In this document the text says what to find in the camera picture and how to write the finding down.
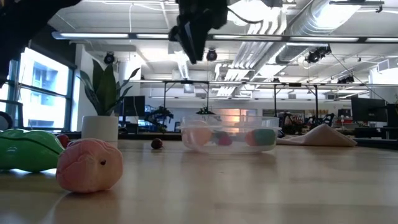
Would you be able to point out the snake plant in white pot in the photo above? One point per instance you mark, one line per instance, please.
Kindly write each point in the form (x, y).
(99, 127)

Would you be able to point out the black chair armrest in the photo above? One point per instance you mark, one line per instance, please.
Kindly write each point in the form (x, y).
(21, 113)

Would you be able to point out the orange toy peach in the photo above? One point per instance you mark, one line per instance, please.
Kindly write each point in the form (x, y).
(199, 136)

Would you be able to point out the beige folded cloth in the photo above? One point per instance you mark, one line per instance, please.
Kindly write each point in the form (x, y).
(323, 137)

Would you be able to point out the red toy strawberry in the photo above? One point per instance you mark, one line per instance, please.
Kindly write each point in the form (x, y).
(225, 140)

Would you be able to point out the silver ventilation duct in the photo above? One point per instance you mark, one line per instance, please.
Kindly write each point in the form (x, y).
(311, 21)

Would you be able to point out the pink wrinkled toy produce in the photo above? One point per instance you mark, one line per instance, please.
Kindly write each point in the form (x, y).
(87, 166)

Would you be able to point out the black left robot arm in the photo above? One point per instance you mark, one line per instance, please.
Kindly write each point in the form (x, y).
(18, 25)

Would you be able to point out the small dark monitor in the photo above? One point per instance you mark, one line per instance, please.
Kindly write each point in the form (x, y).
(344, 112)

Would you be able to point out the wide black computer monitor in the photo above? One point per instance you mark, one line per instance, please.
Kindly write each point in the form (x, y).
(368, 109)

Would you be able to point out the clear plastic tupperware container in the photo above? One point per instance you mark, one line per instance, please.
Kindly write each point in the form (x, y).
(236, 149)

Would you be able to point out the black metal rig frame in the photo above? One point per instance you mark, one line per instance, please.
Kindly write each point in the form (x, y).
(295, 84)
(186, 82)

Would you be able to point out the green toy pea pod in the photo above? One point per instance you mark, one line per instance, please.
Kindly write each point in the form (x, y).
(28, 150)

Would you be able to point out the black hanging camera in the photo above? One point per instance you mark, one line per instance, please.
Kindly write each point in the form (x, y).
(109, 58)
(346, 80)
(211, 55)
(317, 54)

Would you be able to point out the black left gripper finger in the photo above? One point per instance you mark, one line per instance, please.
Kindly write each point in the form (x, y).
(189, 43)
(202, 37)

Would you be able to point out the long linear light fixture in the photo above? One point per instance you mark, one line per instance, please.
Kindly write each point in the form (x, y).
(93, 35)

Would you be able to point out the dark red toy cherry pair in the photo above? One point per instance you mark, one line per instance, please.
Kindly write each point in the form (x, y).
(157, 143)

